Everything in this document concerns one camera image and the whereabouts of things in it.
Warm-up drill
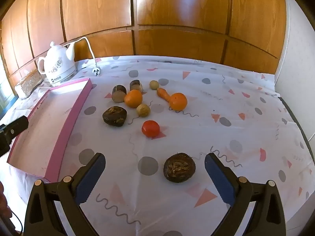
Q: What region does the thin black cable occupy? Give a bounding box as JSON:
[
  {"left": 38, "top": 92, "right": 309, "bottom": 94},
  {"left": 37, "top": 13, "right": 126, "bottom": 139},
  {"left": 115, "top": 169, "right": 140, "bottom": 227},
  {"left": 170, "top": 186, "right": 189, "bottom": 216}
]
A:
[{"left": 7, "top": 209, "right": 25, "bottom": 234}]

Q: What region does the white kettle power cord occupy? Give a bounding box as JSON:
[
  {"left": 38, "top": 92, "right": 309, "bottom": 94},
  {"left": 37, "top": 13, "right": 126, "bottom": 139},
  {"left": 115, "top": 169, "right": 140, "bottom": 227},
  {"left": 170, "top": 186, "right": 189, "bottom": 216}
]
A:
[{"left": 63, "top": 37, "right": 102, "bottom": 77}]

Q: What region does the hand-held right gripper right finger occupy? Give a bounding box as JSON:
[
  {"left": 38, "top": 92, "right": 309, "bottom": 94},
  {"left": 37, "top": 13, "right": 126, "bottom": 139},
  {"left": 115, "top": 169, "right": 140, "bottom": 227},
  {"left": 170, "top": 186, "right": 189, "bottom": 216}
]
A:
[{"left": 204, "top": 152, "right": 287, "bottom": 236}]

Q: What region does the pink shallow cardboard box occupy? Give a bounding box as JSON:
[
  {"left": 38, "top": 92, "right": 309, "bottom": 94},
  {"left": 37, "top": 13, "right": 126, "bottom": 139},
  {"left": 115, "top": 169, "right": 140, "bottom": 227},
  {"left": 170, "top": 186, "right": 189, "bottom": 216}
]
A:
[{"left": 6, "top": 77, "right": 93, "bottom": 183}]

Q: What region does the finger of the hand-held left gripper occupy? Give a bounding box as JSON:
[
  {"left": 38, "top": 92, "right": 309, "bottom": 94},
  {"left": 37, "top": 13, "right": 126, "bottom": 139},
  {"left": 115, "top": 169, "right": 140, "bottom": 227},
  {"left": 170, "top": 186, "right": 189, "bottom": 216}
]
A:
[{"left": 0, "top": 115, "right": 29, "bottom": 156}]

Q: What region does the wooden panelled wardrobe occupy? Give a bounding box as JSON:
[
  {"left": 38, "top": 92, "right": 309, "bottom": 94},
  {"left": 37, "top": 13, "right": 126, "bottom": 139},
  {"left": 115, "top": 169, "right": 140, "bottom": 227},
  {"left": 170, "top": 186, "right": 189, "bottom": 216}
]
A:
[{"left": 0, "top": 0, "right": 287, "bottom": 96}]

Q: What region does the carrot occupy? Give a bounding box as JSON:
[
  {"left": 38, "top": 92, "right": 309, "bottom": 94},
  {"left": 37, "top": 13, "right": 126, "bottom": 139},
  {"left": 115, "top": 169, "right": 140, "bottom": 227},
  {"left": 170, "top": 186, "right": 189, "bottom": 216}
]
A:
[{"left": 157, "top": 88, "right": 171, "bottom": 103}]

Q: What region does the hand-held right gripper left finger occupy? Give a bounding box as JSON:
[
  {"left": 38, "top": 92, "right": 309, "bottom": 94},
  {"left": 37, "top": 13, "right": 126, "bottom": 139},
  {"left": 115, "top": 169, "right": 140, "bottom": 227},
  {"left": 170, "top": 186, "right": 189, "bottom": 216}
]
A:
[{"left": 24, "top": 152, "right": 106, "bottom": 236}]

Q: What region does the white patterned tablecloth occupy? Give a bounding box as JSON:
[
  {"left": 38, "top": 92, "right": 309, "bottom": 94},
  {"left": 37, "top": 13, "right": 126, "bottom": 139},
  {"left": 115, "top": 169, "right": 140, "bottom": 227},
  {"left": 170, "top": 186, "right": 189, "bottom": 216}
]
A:
[{"left": 0, "top": 55, "right": 315, "bottom": 236}]

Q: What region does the dark brown taro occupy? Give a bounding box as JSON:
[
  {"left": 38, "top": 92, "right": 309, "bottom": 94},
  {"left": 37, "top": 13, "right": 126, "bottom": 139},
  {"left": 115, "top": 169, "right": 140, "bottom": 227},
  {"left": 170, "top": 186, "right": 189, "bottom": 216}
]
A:
[
  {"left": 163, "top": 153, "right": 196, "bottom": 183},
  {"left": 102, "top": 106, "right": 128, "bottom": 127}
]

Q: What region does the white ceramic electric kettle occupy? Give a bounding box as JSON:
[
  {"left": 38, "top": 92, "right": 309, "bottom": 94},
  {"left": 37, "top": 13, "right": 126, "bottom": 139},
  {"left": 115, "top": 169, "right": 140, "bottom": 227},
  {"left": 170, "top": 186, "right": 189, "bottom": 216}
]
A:
[{"left": 37, "top": 41, "right": 77, "bottom": 88}]

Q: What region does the red tomato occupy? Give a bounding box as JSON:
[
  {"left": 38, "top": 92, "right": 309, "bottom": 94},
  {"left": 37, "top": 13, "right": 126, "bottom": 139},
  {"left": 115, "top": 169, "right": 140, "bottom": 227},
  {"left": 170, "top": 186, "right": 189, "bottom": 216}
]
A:
[{"left": 141, "top": 120, "right": 160, "bottom": 137}]

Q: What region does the brown cut root chunk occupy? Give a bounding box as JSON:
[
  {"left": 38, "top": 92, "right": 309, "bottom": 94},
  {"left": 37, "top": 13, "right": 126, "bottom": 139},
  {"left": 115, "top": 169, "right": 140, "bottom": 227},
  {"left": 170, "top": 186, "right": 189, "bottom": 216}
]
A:
[
  {"left": 112, "top": 85, "right": 127, "bottom": 103},
  {"left": 130, "top": 80, "right": 144, "bottom": 93}
]

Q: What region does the orange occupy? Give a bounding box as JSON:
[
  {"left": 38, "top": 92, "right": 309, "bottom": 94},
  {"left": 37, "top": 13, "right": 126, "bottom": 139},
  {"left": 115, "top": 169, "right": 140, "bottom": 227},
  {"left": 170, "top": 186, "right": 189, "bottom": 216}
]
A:
[
  {"left": 169, "top": 93, "right": 188, "bottom": 111},
  {"left": 124, "top": 89, "right": 143, "bottom": 109}
]

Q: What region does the patterned glass box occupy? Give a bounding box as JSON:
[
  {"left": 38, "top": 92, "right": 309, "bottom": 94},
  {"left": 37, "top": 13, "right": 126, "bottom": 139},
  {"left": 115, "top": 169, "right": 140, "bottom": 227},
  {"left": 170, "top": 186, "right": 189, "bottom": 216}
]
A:
[{"left": 15, "top": 71, "right": 43, "bottom": 100}]

